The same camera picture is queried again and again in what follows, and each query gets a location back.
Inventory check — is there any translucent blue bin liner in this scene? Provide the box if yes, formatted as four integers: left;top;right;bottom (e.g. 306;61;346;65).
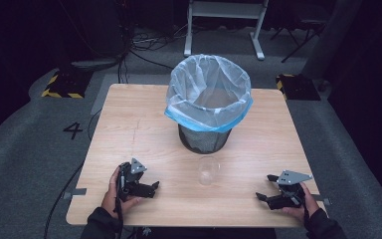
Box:
164;54;255;134

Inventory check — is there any bundle of black floor cables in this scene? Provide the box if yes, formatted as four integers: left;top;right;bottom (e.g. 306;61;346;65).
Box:
116;13;188;85

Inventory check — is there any grey tape strip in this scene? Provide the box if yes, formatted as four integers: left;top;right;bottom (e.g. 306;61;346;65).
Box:
311;194;332;206
62;187;89;200

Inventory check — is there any white metal stand frame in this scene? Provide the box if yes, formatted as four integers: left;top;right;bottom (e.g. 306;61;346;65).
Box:
183;0;271;62

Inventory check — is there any person's right hand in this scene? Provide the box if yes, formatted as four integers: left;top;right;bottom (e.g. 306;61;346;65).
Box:
281;181;321;223

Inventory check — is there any clear plastic cup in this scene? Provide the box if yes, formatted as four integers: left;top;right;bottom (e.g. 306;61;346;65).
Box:
197;155;221;186

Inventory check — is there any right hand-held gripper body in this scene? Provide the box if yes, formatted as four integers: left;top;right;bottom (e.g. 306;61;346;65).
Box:
276;169;313;210

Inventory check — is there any black mesh waste basket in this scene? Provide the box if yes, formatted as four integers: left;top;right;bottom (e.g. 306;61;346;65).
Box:
177;123;233;155

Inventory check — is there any long black floor cable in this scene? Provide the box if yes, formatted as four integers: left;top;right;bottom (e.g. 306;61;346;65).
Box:
42;109;103;239

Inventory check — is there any black yellow striped floor plate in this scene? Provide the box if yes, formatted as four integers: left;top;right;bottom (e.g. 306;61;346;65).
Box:
275;73;322;102
41;69;94;100

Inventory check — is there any person's left hand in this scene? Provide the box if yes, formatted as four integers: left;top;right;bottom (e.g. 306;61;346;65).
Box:
100;165;144;220

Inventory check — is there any black folding stand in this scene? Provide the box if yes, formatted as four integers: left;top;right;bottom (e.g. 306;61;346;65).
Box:
270;18;326;64

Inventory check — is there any black right gripper strap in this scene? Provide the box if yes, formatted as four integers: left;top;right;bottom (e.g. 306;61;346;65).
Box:
301;197;310;221

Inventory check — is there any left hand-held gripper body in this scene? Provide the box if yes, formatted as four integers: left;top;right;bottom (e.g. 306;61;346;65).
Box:
116;157;148;202

